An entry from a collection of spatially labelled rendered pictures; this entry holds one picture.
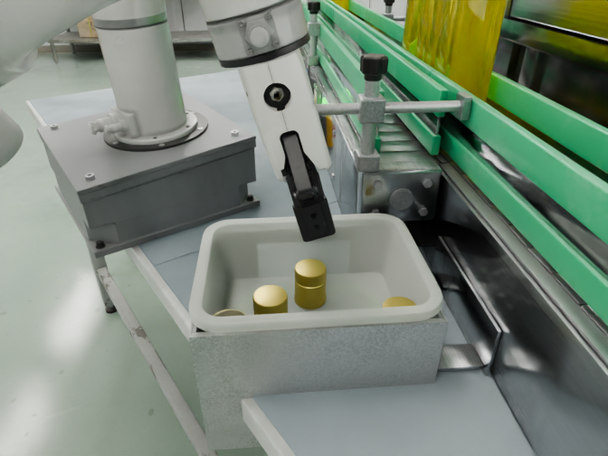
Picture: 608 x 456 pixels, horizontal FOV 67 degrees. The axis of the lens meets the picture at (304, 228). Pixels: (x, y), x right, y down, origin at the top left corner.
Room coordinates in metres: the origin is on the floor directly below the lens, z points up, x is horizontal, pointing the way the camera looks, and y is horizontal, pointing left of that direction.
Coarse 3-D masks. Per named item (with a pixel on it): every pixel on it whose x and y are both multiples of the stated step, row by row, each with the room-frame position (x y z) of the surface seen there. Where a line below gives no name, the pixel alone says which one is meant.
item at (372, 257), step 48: (240, 240) 0.44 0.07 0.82; (288, 240) 0.44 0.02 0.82; (336, 240) 0.45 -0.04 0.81; (384, 240) 0.45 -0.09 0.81; (192, 288) 0.33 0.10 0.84; (240, 288) 0.41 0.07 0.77; (288, 288) 0.41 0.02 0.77; (336, 288) 0.41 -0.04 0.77; (384, 288) 0.41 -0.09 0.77; (432, 288) 0.32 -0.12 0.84
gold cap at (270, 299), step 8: (264, 288) 0.36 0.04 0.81; (272, 288) 0.36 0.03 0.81; (280, 288) 0.36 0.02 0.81; (256, 296) 0.35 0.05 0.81; (264, 296) 0.35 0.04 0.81; (272, 296) 0.35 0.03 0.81; (280, 296) 0.35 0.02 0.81; (256, 304) 0.34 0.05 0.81; (264, 304) 0.33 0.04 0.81; (272, 304) 0.33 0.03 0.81; (280, 304) 0.33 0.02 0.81; (256, 312) 0.34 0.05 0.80; (264, 312) 0.33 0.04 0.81; (272, 312) 0.33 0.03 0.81; (280, 312) 0.33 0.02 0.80
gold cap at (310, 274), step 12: (300, 264) 0.40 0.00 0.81; (312, 264) 0.40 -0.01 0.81; (324, 264) 0.40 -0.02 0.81; (300, 276) 0.38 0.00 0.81; (312, 276) 0.38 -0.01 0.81; (324, 276) 0.38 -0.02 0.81; (300, 288) 0.38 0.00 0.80; (312, 288) 0.38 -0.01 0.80; (324, 288) 0.38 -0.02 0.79; (300, 300) 0.38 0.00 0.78; (312, 300) 0.38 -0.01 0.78; (324, 300) 0.38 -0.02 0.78
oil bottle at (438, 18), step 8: (440, 0) 0.67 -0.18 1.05; (440, 8) 0.67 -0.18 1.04; (432, 16) 0.69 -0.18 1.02; (440, 16) 0.67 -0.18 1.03; (432, 24) 0.69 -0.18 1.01; (440, 24) 0.66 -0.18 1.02; (432, 32) 0.69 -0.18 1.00; (440, 32) 0.66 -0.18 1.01; (432, 40) 0.68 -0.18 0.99; (440, 40) 0.65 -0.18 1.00; (432, 48) 0.68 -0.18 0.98; (432, 56) 0.67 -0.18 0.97; (432, 64) 0.67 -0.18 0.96
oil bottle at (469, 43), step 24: (456, 0) 0.61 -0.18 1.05; (480, 0) 0.59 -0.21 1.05; (504, 0) 0.59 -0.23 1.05; (456, 24) 0.60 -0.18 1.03; (480, 24) 0.59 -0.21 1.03; (456, 48) 0.59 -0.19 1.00; (480, 48) 0.59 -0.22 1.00; (456, 72) 0.59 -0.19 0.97; (480, 72) 0.59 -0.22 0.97; (480, 96) 0.59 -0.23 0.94
